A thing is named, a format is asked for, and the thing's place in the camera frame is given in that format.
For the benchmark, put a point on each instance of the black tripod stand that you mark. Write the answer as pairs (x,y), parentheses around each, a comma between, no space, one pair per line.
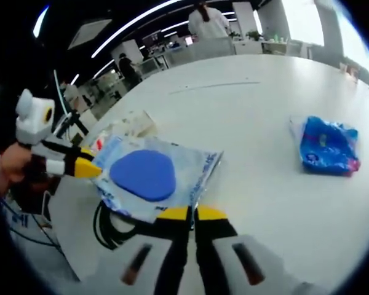
(77,118)

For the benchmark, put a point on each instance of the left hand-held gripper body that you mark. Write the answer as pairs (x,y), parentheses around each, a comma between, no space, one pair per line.
(34,120)

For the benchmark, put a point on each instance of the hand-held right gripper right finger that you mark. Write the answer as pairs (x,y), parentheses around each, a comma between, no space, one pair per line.
(212,261)

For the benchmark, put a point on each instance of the green potted plant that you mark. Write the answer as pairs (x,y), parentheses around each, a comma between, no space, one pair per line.
(253,34)

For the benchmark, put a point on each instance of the person's left hand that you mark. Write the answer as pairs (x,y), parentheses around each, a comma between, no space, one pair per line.
(10,166)

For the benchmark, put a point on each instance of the white paper cup green print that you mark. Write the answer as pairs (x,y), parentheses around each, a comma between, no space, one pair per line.
(138,123)

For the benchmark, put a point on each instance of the small pink white box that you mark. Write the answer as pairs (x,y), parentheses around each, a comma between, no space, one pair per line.
(349,71)

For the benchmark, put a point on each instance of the blue tissue packet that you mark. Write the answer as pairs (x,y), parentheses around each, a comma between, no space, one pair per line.
(326,147)

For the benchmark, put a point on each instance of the ceiling air vent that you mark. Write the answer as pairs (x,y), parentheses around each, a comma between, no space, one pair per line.
(89,33)

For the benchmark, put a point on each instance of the clear bag with blue pad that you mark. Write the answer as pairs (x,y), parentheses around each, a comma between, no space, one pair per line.
(141,175)

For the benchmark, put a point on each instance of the long curved ceiling light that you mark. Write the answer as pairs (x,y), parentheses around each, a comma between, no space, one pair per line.
(135,21)

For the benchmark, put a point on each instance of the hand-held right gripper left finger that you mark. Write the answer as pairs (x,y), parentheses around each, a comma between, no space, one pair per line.
(172,261)

